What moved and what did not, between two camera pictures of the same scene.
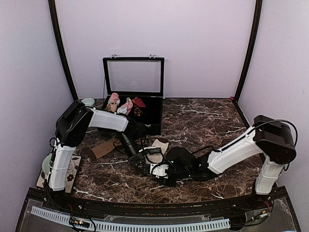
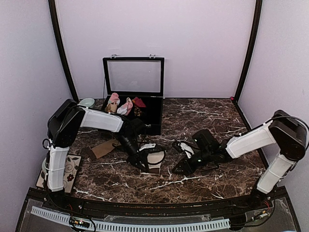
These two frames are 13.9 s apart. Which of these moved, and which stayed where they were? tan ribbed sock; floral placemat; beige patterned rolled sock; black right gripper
Moved: black right gripper
Stayed: tan ribbed sock; beige patterned rolled sock; floral placemat
